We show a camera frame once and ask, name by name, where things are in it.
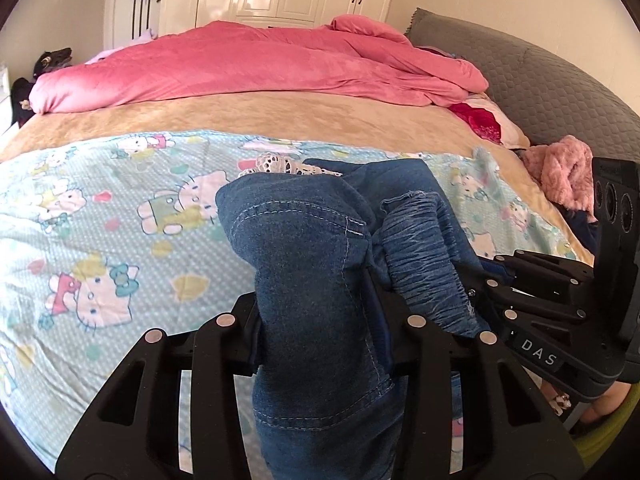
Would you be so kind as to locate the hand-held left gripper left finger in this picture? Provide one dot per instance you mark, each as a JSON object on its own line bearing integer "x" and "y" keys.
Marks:
{"x": 247, "y": 355}

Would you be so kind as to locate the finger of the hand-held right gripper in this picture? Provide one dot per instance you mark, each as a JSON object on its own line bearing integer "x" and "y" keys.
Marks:
{"x": 540, "y": 266}
{"x": 540, "y": 302}

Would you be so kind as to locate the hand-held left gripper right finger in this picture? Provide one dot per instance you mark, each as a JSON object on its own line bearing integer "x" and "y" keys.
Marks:
{"x": 395, "y": 332}

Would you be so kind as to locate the blue denim jeans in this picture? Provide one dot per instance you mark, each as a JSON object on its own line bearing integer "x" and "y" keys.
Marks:
{"x": 300, "y": 240}

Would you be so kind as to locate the dark navy cloth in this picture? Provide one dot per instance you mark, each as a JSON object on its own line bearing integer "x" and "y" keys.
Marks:
{"x": 587, "y": 235}

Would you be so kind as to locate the pink fluffy cloth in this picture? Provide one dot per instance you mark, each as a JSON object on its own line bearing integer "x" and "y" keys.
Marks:
{"x": 560, "y": 170}

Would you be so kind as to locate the olive green garment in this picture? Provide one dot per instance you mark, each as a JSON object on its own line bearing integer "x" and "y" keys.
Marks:
{"x": 615, "y": 435}

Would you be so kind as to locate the magenta cloth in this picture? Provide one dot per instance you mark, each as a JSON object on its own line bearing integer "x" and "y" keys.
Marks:
{"x": 477, "y": 120}

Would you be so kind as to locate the grey quilted headboard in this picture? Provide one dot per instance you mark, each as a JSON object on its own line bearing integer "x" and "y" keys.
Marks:
{"x": 550, "y": 85}

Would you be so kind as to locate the light blue cartoon print sheet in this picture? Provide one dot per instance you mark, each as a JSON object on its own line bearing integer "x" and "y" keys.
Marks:
{"x": 100, "y": 210}

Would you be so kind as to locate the beige plush bed blanket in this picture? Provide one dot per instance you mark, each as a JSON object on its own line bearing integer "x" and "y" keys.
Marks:
{"x": 250, "y": 115}

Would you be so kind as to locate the pink duvet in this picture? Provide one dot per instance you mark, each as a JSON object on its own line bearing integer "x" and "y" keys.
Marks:
{"x": 250, "y": 60}

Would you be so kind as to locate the lilac cloth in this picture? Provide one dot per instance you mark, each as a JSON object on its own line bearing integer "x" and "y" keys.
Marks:
{"x": 137, "y": 37}

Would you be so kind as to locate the black bag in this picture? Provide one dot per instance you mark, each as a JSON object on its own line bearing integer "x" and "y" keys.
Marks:
{"x": 52, "y": 62}

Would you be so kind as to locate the white cabinet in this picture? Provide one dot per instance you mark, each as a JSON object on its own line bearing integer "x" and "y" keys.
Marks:
{"x": 5, "y": 100}

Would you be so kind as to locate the white door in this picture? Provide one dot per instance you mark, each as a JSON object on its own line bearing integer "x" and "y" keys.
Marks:
{"x": 122, "y": 15}

